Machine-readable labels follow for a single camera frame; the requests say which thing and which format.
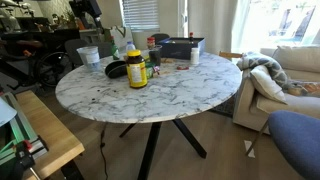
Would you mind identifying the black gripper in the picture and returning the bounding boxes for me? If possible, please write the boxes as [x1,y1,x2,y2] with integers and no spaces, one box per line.
[69,0,103,20]

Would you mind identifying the black cup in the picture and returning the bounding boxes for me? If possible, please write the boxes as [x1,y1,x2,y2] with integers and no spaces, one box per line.
[148,45,163,67]

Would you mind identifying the dark grey upholstered chair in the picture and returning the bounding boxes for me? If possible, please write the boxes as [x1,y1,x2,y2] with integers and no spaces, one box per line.
[64,38,90,69]

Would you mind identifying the white tote bag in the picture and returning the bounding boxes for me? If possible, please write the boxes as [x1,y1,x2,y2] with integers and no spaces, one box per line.
[109,25,134,54]

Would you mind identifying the white mug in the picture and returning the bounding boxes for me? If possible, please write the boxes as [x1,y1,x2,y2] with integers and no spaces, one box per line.
[76,45,102,72]

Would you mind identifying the green glass bottle red cap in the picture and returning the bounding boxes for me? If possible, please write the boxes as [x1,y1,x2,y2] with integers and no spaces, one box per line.
[110,35,120,61]

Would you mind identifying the white window blinds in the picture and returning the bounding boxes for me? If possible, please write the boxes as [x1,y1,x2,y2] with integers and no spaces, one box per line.
[121,0,161,33]

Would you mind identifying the white bottle blue cap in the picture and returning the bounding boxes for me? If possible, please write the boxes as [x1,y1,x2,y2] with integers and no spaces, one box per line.
[125,40,137,54]

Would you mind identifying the black bicycle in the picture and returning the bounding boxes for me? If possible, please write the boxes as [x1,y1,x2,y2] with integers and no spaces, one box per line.
[0,29,81,89]

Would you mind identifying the black oval bowl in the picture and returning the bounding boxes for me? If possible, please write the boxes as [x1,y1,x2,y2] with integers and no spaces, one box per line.
[104,60,128,80]

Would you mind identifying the amber vitamin bottle yellow lid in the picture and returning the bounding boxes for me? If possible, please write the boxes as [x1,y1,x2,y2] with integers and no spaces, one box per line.
[125,49,149,89]

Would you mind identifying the grey shell chair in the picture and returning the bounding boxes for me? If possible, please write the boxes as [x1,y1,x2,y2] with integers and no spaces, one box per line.
[150,32,171,44]

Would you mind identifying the small jar green lid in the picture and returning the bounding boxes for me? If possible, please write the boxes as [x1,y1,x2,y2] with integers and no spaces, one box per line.
[145,63,156,80]

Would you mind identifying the navy blue open box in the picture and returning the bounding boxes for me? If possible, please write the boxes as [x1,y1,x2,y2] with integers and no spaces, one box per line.
[158,36,206,61]

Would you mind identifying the white pill bottle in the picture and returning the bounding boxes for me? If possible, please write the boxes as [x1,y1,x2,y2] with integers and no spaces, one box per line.
[190,47,200,66]

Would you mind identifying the cream curtain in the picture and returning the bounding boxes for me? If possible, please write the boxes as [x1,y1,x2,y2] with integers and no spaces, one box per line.
[187,0,239,56]

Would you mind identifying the wooden chair back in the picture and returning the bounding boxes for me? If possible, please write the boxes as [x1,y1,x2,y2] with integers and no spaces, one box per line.
[218,50,244,62]

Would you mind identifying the red black clamp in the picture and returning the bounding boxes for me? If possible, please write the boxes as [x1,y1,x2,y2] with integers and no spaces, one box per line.
[13,139,42,180]

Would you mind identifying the dark patterned rug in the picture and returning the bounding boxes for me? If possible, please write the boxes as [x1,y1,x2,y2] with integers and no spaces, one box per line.
[209,93,238,118]

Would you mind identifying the grey patterned blanket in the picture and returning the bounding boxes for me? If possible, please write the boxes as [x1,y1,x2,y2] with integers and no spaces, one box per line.
[236,51,292,90]

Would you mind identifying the white throw pillow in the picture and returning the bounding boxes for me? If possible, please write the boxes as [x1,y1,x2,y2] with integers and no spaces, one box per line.
[249,64,288,104]

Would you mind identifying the beige sofa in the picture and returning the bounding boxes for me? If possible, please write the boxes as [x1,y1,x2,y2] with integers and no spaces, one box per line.
[232,45,320,136]

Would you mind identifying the orange patterned cushion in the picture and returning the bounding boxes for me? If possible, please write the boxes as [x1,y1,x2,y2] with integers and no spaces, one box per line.
[287,81,320,98]

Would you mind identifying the blue upholstered chair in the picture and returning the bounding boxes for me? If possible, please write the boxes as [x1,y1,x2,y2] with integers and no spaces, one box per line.
[245,110,320,180]

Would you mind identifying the aluminium rail device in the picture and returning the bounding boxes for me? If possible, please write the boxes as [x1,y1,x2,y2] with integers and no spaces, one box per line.
[0,91,50,167]

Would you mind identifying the black floor cable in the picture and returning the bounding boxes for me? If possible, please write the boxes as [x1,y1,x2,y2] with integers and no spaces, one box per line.
[99,122,110,180]

